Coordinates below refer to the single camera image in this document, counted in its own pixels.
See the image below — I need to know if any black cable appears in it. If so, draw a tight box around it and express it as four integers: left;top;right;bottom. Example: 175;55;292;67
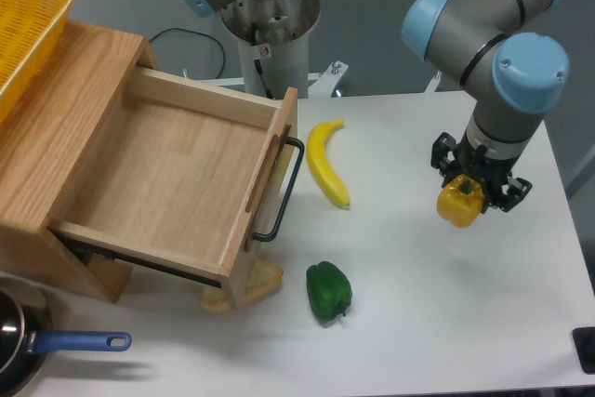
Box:
148;27;227;80

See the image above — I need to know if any open wooden top drawer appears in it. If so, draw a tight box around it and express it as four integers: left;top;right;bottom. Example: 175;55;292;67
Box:
49;68;298;307

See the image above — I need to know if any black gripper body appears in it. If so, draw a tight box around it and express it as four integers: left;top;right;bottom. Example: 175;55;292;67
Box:
455;139;517;196

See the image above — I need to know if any wooden drawer cabinet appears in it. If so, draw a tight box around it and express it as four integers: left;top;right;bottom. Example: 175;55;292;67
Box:
1;20;156;302

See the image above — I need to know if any yellow banana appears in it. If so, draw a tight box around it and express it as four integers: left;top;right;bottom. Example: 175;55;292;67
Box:
306;119;350;209

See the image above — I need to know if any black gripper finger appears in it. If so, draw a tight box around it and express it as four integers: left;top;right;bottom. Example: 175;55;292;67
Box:
430;132;460;179
483;176;532;212

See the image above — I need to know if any black drawer handle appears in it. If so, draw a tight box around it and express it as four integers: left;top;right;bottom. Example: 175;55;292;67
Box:
251;137;306;243

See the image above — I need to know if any yellow bell pepper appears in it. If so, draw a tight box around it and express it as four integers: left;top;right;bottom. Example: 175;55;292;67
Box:
436;174;485;228

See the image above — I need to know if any black pan blue handle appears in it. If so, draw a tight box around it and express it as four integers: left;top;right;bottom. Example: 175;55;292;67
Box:
1;286;132;396

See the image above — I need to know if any black corner object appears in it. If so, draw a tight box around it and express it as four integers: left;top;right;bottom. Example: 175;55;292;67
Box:
572;326;595;375

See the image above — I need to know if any yellow plastic basket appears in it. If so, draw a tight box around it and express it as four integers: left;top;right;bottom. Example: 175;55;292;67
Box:
1;0;74;121

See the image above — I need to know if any toast bread slice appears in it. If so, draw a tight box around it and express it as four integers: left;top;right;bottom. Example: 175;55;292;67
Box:
201;258;284;312

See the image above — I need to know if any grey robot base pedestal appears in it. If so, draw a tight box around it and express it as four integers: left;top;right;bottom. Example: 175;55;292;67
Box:
219;0;321;99

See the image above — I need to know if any green bell pepper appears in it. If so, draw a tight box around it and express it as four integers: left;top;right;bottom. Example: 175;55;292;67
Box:
306;261;352;324

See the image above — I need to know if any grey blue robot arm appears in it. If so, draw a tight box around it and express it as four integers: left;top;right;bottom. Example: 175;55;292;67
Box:
185;0;569;212

